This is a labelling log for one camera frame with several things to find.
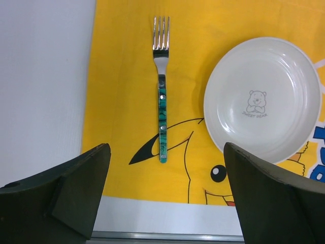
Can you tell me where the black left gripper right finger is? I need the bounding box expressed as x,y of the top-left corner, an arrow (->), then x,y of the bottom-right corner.
223,142 -> 324,243

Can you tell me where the aluminium rail frame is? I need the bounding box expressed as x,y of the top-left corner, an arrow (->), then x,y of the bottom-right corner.
91,231 -> 245,243

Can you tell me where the cream round plate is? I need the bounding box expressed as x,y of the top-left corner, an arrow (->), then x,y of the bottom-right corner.
204,37 -> 322,164

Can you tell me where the yellow cartoon placemat cloth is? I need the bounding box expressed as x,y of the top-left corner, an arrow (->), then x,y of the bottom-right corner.
83,1 -> 324,206

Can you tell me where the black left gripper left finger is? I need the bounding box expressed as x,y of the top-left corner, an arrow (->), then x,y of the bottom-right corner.
1,143 -> 111,243

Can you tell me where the fork with green handle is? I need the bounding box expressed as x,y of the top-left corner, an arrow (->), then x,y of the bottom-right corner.
152,16 -> 170,163

